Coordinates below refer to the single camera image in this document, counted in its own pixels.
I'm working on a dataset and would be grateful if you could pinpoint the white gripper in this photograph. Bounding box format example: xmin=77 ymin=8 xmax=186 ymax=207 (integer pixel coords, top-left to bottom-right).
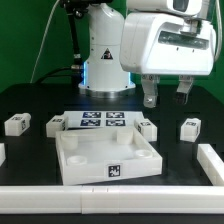
xmin=120 ymin=13 xmax=216 ymax=108

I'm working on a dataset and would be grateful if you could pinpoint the white square tabletop tray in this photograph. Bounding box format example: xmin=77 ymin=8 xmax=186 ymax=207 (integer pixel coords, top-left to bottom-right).
xmin=55 ymin=127 xmax=162 ymax=185

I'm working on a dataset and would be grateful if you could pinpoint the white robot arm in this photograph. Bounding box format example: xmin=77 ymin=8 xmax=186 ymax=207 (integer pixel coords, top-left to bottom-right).
xmin=59 ymin=0 xmax=222 ymax=108

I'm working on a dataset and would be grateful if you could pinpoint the white right fence piece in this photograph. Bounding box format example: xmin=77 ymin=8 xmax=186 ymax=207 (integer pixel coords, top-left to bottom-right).
xmin=197 ymin=144 xmax=224 ymax=187

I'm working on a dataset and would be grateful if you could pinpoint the white fence piece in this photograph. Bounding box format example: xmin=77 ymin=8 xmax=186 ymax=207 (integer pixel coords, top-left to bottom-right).
xmin=197 ymin=144 xmax=224 ymax=187
xmin=0 ymin=143 xmax=6 ymax=166

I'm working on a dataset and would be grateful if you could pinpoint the white marker sheet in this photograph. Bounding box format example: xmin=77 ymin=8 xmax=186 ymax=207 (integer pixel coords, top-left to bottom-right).
xmin=64 ymin=111 xmax=144 ymax=129

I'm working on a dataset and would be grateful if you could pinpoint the white front fence bar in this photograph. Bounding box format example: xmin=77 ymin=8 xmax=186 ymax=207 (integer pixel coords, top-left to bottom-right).
xmin=0 ymin=186 xmax=224 ymax=214

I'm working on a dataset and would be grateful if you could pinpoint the white left fence piece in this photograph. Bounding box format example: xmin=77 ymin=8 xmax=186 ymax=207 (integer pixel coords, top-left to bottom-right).
xmin=0 ymin=143 xmax=6 ymax=166

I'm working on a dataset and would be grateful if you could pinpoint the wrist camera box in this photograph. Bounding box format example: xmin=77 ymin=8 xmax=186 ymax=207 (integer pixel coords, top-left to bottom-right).
xmin=126 ymin=0 xmax=208 ymax=16

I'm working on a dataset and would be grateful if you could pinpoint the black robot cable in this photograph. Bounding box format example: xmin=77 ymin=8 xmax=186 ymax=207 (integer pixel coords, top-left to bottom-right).
xmin=34 ymin=4 xmax=88 ymax=84

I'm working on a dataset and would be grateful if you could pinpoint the white thin cable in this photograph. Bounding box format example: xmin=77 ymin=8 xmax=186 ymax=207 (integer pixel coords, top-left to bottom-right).
xmin=29 ymin=0 xmax=62 ymax=84

